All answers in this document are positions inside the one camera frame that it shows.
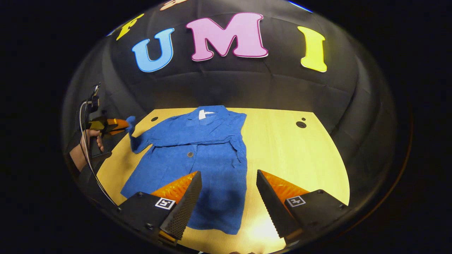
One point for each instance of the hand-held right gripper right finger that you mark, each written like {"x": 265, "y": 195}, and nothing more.
{"x": 272, "y": 206}

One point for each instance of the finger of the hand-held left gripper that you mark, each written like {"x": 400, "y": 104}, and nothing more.
{"x": 114, "y": 132}
{"x": 116, "y": 122}

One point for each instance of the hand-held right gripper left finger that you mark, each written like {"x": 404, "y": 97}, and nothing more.
{"x": 185, "y": 208}

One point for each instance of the blue button shirt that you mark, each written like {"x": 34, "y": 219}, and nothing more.
{"x": 197, "y": 158}

